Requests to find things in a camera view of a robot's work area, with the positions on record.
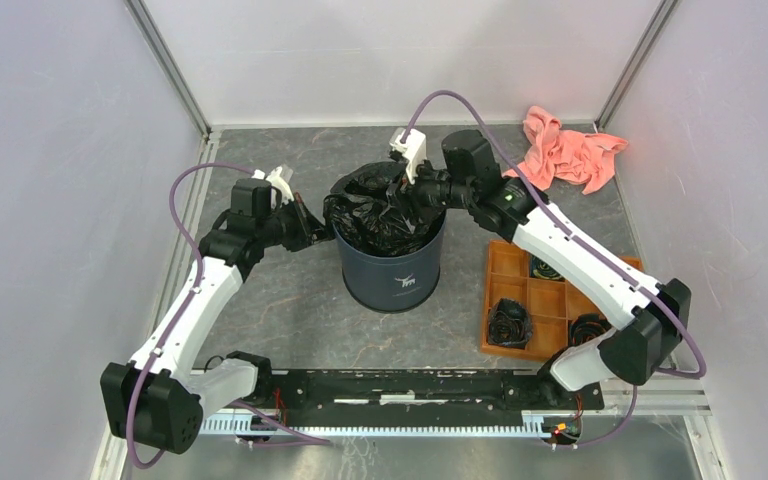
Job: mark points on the aluminium corner post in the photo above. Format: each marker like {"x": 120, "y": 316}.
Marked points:
{"x": 149, "y": 29}
{"x": 645, "y": 44}

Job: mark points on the rolled black bag front left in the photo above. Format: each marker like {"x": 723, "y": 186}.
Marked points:
{"x": 509, "y": 325}

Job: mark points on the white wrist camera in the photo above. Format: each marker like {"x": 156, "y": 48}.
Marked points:
{"x": 279, "y": 179}
{"x": 409, "y": 146}

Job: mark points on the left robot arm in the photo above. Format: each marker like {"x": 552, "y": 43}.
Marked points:
{"x": 154, "y": 400}

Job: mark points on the rolled black bag front right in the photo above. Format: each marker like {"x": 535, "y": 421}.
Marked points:
{"x": 587, "y": 327}

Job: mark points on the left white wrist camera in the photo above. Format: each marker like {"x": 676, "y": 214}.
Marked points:
{"x": 279, "y": 179}

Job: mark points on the rolled black bag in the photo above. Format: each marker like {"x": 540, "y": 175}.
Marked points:
{"x": 587, "y": 327}
{"x": 509, "y": 325}

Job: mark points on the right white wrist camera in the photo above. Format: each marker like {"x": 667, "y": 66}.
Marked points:
{"x": 409, "y": 146}

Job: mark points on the pink crumpled cloth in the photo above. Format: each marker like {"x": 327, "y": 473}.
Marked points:
{"x": 586, "y": 159}

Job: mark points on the orange compartment tray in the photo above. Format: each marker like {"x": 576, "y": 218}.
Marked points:
{"x": 553, "y": 305}

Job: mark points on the black trash bag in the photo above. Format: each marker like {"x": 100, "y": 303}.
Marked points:
{"x": 358, "y": 209}

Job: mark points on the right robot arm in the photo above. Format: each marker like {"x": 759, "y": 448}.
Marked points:
{"x": 648, "y": 318}

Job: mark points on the left aluminium corner post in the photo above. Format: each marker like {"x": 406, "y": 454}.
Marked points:
{"x": 149, "y": 29}

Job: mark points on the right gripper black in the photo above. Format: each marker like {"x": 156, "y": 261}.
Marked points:
{"x": 400, "y": 199}

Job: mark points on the dark blue trash bin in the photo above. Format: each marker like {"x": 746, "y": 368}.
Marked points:
{"x": 391, "y": 284}

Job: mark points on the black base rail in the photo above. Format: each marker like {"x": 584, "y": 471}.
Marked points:
{"x": 430, "y": 403}

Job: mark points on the right aluminium corner post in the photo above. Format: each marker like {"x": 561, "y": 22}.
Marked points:
{"x": 645, "y": 44}

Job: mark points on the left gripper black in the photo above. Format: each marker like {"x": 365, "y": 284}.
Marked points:
{"x": 308, "y": 225}

